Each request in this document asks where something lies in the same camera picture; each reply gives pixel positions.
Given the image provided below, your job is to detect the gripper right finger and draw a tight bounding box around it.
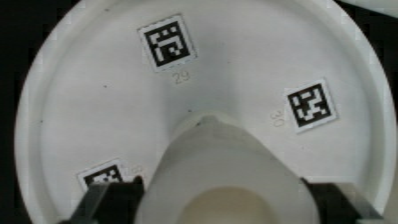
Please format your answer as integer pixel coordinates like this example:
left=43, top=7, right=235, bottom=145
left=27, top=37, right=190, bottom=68
left=302, top=180, right=386, bottom=224

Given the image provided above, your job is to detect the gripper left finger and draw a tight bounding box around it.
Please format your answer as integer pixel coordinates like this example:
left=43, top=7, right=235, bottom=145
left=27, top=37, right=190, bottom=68
left=59, top=176, right=146, bottom=224

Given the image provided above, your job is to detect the white cylindrical table leg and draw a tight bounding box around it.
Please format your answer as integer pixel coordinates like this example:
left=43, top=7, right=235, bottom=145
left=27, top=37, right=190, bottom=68
left=135, top=116, right=320, bottom=224

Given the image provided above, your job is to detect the white round table top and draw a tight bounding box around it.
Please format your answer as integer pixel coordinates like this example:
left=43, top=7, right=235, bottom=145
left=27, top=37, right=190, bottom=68
left=15, top=0, right=398, bottom=224

